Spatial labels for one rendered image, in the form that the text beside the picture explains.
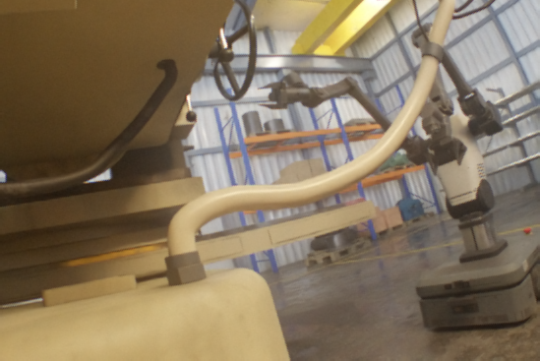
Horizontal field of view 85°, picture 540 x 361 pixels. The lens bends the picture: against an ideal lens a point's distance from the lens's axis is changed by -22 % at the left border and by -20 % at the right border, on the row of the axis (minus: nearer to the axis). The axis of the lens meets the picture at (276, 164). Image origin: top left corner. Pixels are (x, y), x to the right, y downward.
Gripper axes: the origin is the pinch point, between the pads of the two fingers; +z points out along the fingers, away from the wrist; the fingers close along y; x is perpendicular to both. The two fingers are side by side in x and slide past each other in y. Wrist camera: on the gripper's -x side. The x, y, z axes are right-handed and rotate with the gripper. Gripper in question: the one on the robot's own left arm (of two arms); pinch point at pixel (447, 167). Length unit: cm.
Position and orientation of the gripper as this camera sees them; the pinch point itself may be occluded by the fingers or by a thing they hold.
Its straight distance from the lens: 121.2
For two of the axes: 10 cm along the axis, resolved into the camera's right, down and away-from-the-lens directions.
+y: 5.5, -3.2, -7.7
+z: -1.7, 8.6, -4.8
